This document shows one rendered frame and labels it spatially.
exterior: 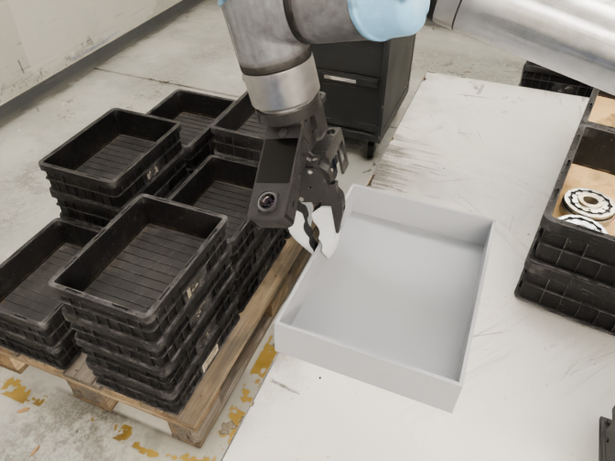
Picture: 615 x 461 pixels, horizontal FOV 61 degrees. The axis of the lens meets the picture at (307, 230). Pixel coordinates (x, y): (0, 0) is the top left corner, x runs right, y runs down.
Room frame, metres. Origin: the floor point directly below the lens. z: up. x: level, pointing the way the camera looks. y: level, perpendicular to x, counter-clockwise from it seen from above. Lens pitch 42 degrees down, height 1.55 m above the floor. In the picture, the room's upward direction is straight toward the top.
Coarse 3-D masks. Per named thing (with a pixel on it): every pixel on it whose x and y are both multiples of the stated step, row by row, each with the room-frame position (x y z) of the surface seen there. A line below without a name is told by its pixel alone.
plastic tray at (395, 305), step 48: (384, 192) 0.59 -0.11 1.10; (384, 240) 0.54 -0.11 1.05; (432, 240) 0.54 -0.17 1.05; (480, 240) 0.53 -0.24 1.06; (336, 288) 0.45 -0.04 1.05; (384, 288) 0.45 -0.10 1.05; (432, 288) 0.45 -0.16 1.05; (480, 288) 0.41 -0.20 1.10; (288, 336) 0.35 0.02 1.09; (336, 336) 0.37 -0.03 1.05; (384, 336) 0.38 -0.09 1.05; (432, 336) 0.38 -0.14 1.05; (384, 384) 0.31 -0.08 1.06; (432, 384) 0.29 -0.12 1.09
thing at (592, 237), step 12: (576, 132) 1.03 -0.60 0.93; (600, 132) 1.04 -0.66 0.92; (612, 132) 1.03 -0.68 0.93; (576, 144) 1.00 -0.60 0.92; (564, 168) 0.89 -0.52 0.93; (564, 180) 0.85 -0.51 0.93; (552, 192) 0.81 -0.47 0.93; (552, 204) 0.77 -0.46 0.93; (552, 216) 0.74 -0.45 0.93; (552, 228) 0.72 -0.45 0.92; (564, 228) 0.71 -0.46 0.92; (576, 228) 0.70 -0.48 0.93; (588, 228) 0.70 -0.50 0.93; (576, 240) 0.70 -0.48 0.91; (588, 240) 0.69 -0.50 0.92; (600, 240) 0.68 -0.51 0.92; (612, 240) 0.67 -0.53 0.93
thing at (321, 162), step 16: (256, 112) 0.50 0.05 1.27; (288, 112) 0.48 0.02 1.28; (304, 112) 0.48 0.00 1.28; (320, 112) 0.55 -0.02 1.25; (320, 128) 0.53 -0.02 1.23; (336, 128) 0.55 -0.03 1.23; (320, 144) 0.52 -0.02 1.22; (336, 144) 0.52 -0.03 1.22; (320, 160) 0.48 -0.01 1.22; (336, 160) 0.53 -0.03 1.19; (304, 176) 0.48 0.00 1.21; (320, 176) 0.47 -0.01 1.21; (336, 176) 0.53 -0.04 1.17; (304, 192) 0.48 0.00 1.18; (320, 192) 0.47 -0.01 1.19
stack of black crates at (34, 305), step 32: (64, 224) 1.37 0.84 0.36; (32, 256) 1.25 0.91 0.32; (64, 256) 1.31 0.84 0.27; (0, 288) 1.12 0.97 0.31; (32, 288) 1.16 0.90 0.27; (0, 320) 0.99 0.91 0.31; (32, 320) 0.94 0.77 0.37; (64, 320) 0.99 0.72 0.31; (32, 352) 0.98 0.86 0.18; (64, 352) 0.95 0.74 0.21
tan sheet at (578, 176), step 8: (576, 168) 1.03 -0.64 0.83; (584, 168) 1.03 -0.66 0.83; (568, 176) 1.00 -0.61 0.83; (576, 176) 1.00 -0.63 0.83; (584, 176) 1.00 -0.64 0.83; (592, 176) 1.00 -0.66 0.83; (600, 176) 1.00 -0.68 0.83; (608, 176) 1.00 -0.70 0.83; (568, 184) 0.97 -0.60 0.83; (576, 184) 0.97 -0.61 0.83; (584, 184) 0.97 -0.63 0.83; (592, 184) 0.97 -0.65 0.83; (600, 184) 0.97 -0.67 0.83; (608, 184) 0.97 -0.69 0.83; (608, 192) 0.94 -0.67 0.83; (560, 200) 0.91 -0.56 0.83; (560, 216) 0.86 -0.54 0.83; (608, 232) 0.80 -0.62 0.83
